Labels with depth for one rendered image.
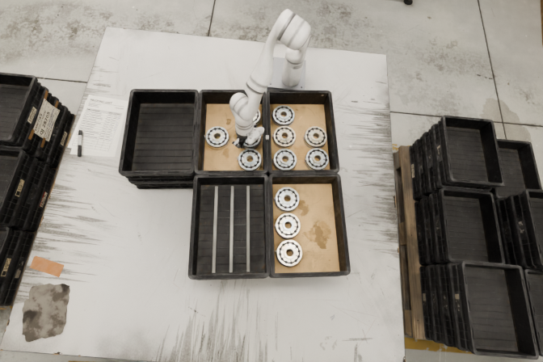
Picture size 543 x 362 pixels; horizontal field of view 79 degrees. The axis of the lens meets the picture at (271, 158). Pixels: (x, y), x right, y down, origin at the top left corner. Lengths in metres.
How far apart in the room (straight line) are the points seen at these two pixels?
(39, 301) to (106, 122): 0.83
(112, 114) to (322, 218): 1.15
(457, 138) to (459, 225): 0.51
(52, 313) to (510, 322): 2.06
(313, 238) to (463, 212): 1.09
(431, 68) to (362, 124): 1.46
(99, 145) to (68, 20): 1.76
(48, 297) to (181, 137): 0.84
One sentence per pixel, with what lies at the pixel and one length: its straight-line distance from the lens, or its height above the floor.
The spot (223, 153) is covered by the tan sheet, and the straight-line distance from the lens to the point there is 1.49.
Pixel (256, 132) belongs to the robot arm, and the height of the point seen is 1.01.
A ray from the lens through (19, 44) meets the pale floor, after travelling 3.39.
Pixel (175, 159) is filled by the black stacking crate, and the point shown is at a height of 0.83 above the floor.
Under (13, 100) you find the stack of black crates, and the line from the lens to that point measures 2.42.
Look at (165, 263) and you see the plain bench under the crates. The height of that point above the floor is 0.70.
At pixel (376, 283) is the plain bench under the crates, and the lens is 1.60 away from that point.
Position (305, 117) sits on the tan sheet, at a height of 0.83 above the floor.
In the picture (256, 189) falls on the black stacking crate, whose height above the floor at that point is 0.83.
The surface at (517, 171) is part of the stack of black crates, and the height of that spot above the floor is 0.27.
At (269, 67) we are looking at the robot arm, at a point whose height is 1.32.
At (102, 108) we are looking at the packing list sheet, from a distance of 1.88.
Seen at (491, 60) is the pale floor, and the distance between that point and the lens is 3.48.
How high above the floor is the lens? 2.20
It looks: 69 degrees down
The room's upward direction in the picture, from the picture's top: 9 degrees clockwise
